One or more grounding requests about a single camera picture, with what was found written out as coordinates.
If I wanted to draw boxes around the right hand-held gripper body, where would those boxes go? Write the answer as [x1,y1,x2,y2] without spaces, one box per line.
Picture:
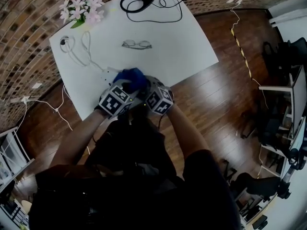
[145,76,175,116]

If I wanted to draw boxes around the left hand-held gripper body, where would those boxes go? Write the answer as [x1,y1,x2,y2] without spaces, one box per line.
[94,82,142,119]

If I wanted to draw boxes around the blue cloth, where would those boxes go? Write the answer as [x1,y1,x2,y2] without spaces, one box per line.
[112,68,147,93]

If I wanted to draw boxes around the white power strip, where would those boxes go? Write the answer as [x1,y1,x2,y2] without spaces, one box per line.
[100,66,120,83]

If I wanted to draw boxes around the person's left forearm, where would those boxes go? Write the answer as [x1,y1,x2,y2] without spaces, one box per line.
[51,109,108,167]

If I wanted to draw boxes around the person's right forearm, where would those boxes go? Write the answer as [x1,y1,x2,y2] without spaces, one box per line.
[166,104,209,158]

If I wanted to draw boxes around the thin-framed eyeglasses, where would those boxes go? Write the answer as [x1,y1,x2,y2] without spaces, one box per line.
[121,39,153,50]

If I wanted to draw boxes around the pink flowers in pot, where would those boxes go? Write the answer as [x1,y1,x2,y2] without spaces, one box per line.
[59,0,106,29]

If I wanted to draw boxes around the person's body in black clothing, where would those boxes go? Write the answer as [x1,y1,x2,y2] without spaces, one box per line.
[28,106,242,230]

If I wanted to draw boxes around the yellow black striped tape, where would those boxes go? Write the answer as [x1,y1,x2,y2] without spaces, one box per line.
[230,28,252,78]

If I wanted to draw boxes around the white metal shelf rack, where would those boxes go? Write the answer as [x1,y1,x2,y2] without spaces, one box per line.
[0,127,35,184]

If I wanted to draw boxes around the black office chair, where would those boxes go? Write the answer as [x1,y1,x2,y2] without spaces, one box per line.
[236,172,292,200]
[262,37,307,74]

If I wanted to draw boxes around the white office desk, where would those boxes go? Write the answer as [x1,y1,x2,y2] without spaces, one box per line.
[258,66,307,141]

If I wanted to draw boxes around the white power strip cable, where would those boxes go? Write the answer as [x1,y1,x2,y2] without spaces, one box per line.
[59,31,107,73]

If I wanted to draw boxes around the white floor cable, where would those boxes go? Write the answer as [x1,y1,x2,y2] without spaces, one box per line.
[230,4,269,109]
[26,84,91,153]

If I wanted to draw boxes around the black lamp cable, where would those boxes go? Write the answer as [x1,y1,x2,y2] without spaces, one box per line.
[126,0,188,23]

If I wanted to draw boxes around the white thin cable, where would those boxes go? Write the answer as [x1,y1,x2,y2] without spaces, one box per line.
[0,102,27,158]

